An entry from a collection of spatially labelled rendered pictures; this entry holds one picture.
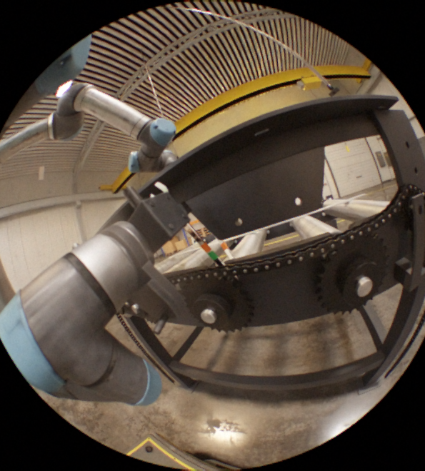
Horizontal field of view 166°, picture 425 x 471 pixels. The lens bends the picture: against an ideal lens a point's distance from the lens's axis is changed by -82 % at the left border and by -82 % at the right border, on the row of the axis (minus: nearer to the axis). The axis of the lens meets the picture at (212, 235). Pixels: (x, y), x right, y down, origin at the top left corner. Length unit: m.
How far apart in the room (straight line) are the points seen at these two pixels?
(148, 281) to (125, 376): 0.10
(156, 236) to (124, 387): 0.16
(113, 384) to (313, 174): 0.40
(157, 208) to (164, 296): 0.09
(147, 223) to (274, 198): 0.23
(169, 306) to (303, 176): 0.30
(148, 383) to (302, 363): 1.05
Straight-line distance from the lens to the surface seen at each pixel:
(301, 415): 1.04
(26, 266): 10.47
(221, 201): 0.31
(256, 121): 0.26
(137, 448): 0.92
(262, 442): 1.04
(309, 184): 0.30
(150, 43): 7.74
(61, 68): 0.23
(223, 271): 0.27
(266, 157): 0.32
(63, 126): 0.66
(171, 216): 0.16
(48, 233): 10.64
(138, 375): 0.18
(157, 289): 0.15
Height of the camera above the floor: 1.03
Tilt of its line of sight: 4 degrees down
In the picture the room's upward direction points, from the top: 20 degrees counter-clockwise
